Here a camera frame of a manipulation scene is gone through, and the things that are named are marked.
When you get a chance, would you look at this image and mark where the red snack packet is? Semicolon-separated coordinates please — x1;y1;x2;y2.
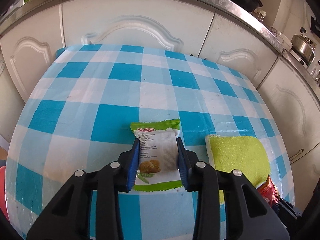
257;175;280;206

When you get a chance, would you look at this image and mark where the yellow green sponge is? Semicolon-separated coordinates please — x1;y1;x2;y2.
205;134;271;188

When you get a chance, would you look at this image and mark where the white cabinet door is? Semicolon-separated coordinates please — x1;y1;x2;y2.
1;4;65;101

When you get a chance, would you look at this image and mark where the steel kettle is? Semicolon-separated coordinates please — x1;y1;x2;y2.
291;27;315;66

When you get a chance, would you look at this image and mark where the red plastic trash bucket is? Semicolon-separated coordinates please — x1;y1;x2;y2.
0;166;9;219

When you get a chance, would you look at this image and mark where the blue checkered tablecloth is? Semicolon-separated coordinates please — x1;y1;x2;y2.
5;45;295;236

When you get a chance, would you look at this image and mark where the green white snack packet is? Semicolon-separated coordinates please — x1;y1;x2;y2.
130;119;182;192

